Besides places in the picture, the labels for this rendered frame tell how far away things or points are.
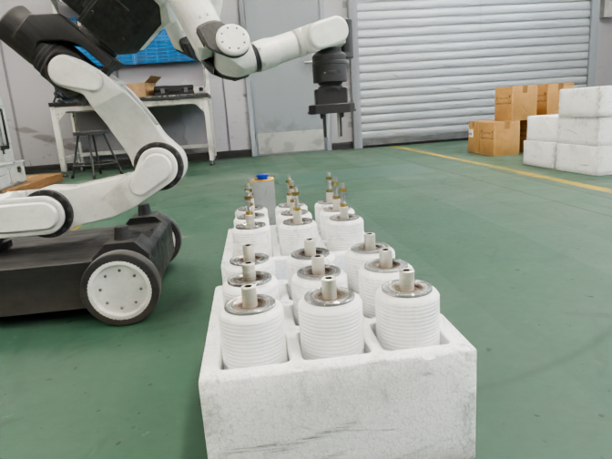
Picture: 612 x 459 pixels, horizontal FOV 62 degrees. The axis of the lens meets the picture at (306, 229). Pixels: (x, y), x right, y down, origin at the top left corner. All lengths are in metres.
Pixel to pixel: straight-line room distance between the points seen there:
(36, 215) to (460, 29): 5.97
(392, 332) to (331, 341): 0.09
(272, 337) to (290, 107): 5.73
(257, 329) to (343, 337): 0.12
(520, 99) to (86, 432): 4.48
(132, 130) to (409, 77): 5.36
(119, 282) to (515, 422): 0.98
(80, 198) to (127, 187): 0.15
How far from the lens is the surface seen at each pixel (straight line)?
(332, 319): 0.72
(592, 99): 3.65
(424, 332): 0.77
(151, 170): 1.52
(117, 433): 1.00
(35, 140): 6.78
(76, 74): 1.57
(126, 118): 1.57
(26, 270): 1.53
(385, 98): 6.56
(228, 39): 1.25
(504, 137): 4.92
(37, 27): 1.63
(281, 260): 1.21
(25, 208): 1.63
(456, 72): 6.88
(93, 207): 1.62
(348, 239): 1.25
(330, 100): 1.35
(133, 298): 1.42
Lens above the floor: 0.52
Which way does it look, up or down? 13 degrees down
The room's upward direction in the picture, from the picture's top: 4 degrees counter-clockwise
